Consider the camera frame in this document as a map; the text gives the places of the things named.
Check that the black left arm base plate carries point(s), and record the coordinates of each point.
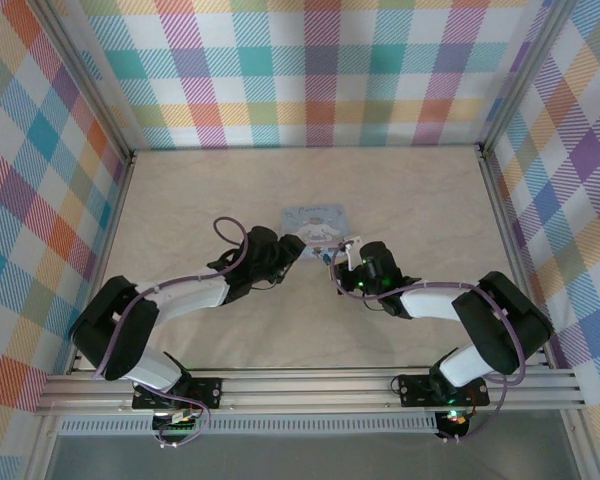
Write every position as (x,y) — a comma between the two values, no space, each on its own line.
(207,392)

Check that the aluminium side rail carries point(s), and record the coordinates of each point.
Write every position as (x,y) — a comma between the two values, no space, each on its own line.
(107,240)
(512,225)

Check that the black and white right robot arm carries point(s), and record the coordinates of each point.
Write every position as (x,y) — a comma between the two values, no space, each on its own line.
(430,302)

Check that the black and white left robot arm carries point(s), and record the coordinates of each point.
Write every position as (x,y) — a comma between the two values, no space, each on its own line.
(190,297)

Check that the aluminium frame post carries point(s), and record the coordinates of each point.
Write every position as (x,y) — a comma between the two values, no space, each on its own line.
(522,75)
(87,80)

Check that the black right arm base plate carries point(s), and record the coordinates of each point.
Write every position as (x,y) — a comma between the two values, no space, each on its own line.
(415,390)

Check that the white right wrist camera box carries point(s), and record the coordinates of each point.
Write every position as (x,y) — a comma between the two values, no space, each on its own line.
(354,243)

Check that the long aluminium mounting rail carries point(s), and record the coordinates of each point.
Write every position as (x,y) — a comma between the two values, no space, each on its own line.
(305,387)

